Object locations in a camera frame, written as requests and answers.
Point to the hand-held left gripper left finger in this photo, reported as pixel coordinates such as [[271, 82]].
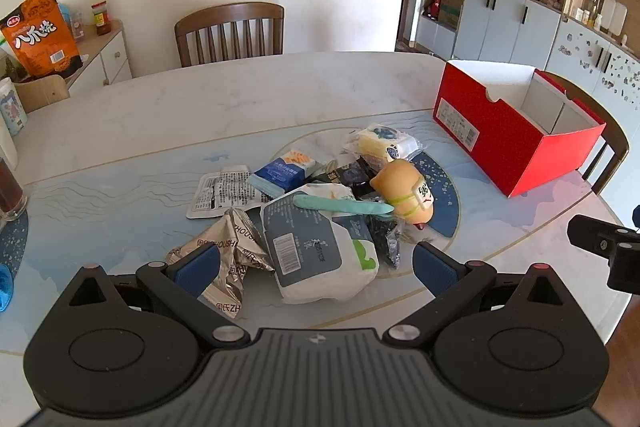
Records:
[[195, 267]]

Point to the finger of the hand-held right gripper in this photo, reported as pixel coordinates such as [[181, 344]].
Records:
[[625, 269], [587, 234]]

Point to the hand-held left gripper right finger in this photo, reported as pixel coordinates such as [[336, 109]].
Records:
[[435, 268]]

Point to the silver foil snack packet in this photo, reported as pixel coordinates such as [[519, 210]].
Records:
[[240, 237]]

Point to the black snack packet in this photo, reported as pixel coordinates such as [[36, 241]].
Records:
[[350, 179], [385, 242]]

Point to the white printed packet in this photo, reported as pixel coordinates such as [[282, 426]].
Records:
[[220, 194]]

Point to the yellow soft toy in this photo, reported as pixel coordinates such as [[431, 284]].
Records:
[[395, 182]]

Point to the teal plastic spoon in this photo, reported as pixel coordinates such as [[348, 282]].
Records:
[[340, 205]]

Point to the large white grey packet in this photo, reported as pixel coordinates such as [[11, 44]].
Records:
[[320, 277]]

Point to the blue cracker packet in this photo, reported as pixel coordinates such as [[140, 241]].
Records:
[[282, 172]]

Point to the clear yellow cake packet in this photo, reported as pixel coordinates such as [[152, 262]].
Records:
[[380, 144]]

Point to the red cardboard box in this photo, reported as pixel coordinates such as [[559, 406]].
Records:
[[480, 127]]

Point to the white patterned desktop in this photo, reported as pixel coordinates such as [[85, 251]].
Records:
[[200, 107]]

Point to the brown wooden chair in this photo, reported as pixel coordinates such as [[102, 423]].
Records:
[[230, 12], [617, 142]]

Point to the blue plastic object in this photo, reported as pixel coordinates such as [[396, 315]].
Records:
[[4, 289]]

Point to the glass of dark drink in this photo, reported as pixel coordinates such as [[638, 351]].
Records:
[[11, 194]]

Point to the white plastic container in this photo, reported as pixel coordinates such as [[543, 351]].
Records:
[[614, 14]]

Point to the white drawer sideboard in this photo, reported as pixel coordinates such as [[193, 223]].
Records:
[[107, 62]]

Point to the plain white bottle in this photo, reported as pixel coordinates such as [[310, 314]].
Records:
[[6, 147]]

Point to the light brown storage box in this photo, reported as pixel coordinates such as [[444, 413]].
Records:
[[42, 94]]

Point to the white printed canister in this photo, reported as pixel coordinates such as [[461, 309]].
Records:
[[12, 107]]

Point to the brown cardboard carton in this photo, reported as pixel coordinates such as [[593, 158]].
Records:
[[452, 7]]

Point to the red-capped sauce jar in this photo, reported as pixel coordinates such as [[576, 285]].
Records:
[[101, 22]]

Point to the clear plastic container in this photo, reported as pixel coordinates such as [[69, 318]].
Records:
[[74, 24]]

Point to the orange snack bag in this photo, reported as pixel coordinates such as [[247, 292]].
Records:
[[40, 37]]

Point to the white and wood wall cabinet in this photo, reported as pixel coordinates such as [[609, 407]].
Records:
[[505, 22]]

